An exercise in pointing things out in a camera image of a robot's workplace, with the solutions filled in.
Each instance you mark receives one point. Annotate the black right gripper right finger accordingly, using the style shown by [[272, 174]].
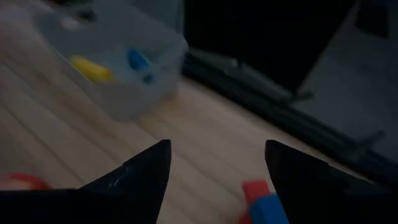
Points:
[[301, 180]]

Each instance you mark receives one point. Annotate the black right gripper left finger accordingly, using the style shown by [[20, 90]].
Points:
[[146, 180]]

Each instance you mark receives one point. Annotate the blue cube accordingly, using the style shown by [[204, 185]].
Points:
[[267, 210]]

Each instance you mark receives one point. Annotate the red long block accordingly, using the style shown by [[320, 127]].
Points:
[[255, 190]]

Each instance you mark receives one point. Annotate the blue long block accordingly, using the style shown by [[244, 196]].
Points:
[[137, 59]]

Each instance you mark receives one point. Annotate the orange long block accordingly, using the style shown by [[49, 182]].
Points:
[[23, 182]]

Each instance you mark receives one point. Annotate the yellow long block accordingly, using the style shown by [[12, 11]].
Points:
[[91, 70]]

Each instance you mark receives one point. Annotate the clear plastic bin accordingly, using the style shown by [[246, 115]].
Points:
[[118, 90]]

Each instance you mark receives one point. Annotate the black divider screen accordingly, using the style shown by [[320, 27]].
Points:
[[264, 37]]

